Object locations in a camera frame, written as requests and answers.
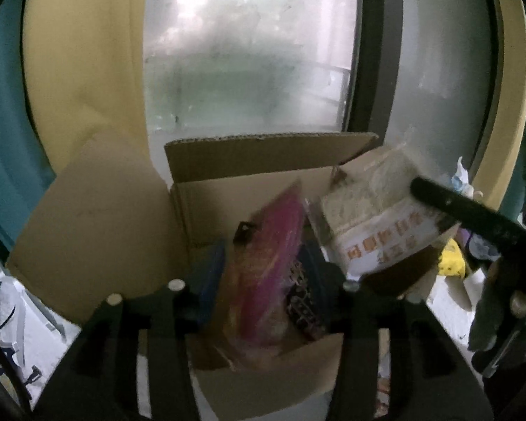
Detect beige sandwich cracker pack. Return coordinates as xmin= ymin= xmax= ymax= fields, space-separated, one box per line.
xmin=317 ymin=143 xmax=455 ymax=280

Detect pink snack bag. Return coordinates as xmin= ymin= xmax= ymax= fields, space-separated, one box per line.
xmin=224 ymin=181 xmax=306 ymax=354

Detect crumpled white plastic bag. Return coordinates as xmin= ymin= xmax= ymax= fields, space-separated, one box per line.
xmin=450 ymin=157 xmax=484 ymax=202

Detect yellow curtain right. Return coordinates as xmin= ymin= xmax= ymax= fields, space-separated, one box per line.
xmin=473 ymin=0 xmax=526 ymax=211

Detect yellow curtain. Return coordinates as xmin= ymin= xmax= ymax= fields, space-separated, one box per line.
xmin=473 ymin=0 xmax=526 ymax=211
xmin=22 ymin=0 xmax=149 ymax=172

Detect white router antenna device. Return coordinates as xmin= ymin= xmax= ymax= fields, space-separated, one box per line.
xmin=0 ymin=276 xmax=66 ymax=367

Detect brown cardboard box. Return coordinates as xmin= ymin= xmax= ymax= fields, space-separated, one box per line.
xmin=4 ymin=128 xmax=462 ymax=421

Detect teal curtain left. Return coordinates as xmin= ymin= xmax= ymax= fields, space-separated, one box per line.
xmin=0 ymin=0 xmax=55 ymax=272

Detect yellow curtain left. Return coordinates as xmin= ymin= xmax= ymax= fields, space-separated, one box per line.
xmin=22 ymin=0 xmax=149 ymax=172

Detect black window frame post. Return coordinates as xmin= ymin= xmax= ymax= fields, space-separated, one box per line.
xmin=345 ymin=0 xmax=404 ymax=143

